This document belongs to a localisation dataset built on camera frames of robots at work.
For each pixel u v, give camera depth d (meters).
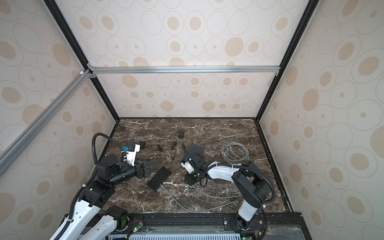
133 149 0.61
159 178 0.89
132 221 0.73
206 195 0.83
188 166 0.81
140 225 0.71
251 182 0.46
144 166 0.60
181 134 1.10
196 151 1.01
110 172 0.53
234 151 1.00
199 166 0.70
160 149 1.01
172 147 1.01
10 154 0.51
